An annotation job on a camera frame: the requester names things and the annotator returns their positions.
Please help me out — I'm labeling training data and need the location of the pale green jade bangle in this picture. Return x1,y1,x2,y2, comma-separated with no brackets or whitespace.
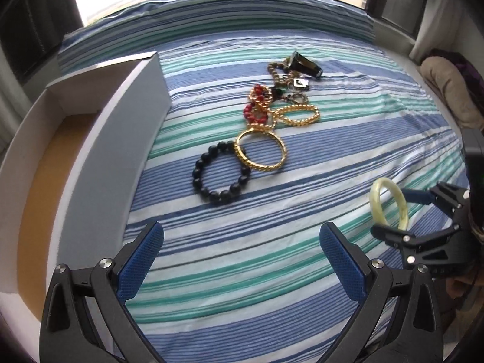
369,178,409,230

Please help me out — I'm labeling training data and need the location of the gold earrings and chain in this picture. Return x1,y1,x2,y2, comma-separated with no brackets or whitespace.
285,88,310,106

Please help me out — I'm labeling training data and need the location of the brown wooden bead bracelet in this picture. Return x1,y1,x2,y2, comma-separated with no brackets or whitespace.
267,58,296,86

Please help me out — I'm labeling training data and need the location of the red bead amber bracelet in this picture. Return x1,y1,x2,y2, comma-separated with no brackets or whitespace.
243,84,275,130

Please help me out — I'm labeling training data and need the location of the beige pillow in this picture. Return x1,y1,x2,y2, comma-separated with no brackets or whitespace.
419,56,483,131

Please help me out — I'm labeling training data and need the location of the white cardboard box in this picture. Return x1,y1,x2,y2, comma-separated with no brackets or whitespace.
1,52,172,361

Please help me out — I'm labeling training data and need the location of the white curtain right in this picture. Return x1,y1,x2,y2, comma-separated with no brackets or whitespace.
409,0,469,63

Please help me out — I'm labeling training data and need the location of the white curtain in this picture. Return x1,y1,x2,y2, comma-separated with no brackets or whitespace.
409,0,469,63
0,50,32,152

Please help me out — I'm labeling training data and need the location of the striped blue green bedsheet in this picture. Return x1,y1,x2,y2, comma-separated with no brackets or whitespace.
58,0,467,362

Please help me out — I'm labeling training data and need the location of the dark green pendant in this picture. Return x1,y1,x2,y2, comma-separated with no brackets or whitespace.
270,86,284,99

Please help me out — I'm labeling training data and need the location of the black watch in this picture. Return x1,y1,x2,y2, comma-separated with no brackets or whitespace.
288,52,323,79

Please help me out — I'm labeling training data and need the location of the gold twisted bangle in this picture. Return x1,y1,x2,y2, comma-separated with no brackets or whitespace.
233,126,287,172

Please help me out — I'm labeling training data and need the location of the white curtain left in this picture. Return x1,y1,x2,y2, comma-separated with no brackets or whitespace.
0,50,32,152

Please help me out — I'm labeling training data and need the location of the dark blue bead bracelet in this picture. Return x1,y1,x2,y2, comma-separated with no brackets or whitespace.
191,140,252,205

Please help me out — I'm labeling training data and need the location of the gold bead bracelet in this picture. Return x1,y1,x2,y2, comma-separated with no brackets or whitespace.
272,103,322,127

